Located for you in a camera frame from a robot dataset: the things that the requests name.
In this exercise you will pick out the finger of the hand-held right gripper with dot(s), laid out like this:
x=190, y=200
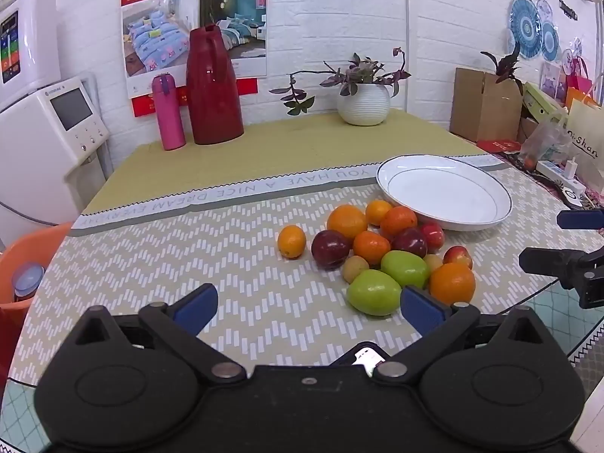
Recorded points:
x=579, y=219
x=542, y=259

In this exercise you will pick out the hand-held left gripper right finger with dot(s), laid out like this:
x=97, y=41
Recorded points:
x=419, y=306

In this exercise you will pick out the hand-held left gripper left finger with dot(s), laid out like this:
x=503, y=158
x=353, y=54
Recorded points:
x=197, y=304

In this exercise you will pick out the green apple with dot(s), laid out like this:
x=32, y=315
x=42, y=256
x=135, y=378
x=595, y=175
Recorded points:
x=373, y=292
x=405, y=269

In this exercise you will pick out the large orange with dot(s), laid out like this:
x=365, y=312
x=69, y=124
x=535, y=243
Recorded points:
x=399, y=221
x=452, y=284
x=347, y=221

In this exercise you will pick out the dark red plum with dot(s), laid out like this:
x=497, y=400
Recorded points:
x=330, y=249
x=409, y=241

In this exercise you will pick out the white round plate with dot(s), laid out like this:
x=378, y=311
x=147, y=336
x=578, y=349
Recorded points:
x=443, y=193

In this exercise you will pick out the teal patterned cloth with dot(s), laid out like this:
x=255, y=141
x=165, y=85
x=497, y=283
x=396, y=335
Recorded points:
x=561, y=315

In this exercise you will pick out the small yellow-green fruit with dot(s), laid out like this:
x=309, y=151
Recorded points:
x=433, y=262
x=354, y=268

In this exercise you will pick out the white power strip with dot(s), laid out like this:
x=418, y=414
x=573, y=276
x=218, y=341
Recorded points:
x=557, y=172

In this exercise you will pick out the white charger plug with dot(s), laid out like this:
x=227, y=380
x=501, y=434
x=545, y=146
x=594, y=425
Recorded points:
x=572, y=167

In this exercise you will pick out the patterned green tablecloth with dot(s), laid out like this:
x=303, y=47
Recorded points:
x=188, y=245

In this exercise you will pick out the small red apple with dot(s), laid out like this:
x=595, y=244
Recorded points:
x=433, y=235
x=457, y=257

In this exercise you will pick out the small orange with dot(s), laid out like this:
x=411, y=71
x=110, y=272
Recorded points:
x=379, y=211
x=292, y=241
x=371, y=247

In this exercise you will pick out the white paper bag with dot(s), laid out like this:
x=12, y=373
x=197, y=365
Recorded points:
x=587, y=141

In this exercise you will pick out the clear plastic bag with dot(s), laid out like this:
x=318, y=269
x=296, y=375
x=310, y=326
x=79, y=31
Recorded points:
x=547, y=141

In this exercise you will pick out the red envelope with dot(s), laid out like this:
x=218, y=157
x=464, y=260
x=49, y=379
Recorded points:
x=499, y=145

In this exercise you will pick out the green flat box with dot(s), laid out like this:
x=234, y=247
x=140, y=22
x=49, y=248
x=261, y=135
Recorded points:
x=540, y=101

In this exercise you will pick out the brown cardboard box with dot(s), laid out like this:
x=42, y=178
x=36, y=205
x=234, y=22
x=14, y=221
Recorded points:
x=483, y=104

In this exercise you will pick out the pink gift bag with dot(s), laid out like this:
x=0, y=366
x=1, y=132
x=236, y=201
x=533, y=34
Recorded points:
x=578, y=68

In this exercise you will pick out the purple leafy plant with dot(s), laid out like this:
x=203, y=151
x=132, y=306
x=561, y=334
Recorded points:
x=506, y=65

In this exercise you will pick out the jar with blue lid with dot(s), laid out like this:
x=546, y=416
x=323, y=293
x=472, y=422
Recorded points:
x=27, y=281

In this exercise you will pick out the orange plastic bin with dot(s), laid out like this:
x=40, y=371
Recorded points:
x=28, y=250

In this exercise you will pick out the small blue patterned fan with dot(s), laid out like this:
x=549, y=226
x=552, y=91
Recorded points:
x=549, y=41

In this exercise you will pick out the pink water bottle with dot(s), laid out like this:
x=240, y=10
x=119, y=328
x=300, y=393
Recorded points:
x=169, y=113

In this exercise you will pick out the large blue patterned fan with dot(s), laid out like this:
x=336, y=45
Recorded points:
x=524, y=23

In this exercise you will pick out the white appliance with screen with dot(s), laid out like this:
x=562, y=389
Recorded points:
x=37, y=165

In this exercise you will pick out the potted plant in white pot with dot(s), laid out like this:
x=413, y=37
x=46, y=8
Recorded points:
x=363, y=101

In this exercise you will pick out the red thermos jug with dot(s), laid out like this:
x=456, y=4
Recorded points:
x=212, y=89

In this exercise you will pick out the white wall pipe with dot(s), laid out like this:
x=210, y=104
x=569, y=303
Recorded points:
x=410, y=33

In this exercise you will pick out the wall poster calendar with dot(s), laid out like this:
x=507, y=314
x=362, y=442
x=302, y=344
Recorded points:
x=155, y=33

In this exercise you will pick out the white wall-mounted appliance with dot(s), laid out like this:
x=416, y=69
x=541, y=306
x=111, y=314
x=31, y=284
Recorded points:
x=28, y=42

